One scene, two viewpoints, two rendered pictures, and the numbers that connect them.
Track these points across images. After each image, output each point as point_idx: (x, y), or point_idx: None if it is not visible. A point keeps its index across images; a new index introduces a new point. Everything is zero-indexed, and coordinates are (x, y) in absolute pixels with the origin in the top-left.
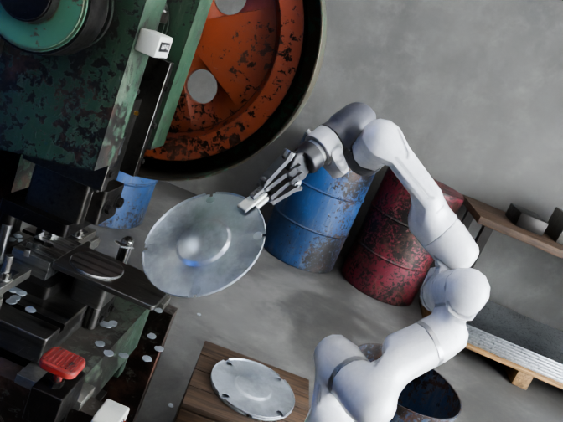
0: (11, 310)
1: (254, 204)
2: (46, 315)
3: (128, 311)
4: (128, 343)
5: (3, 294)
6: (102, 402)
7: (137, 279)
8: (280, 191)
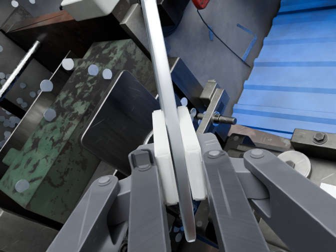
0: (193, 99)
1: (186, 119)
2: (175, 96)
3: (67, 168)
4: (42, 145)
5: (195, 123)
6: (112, 12)
7: (128, 139)
8: (143, 209)
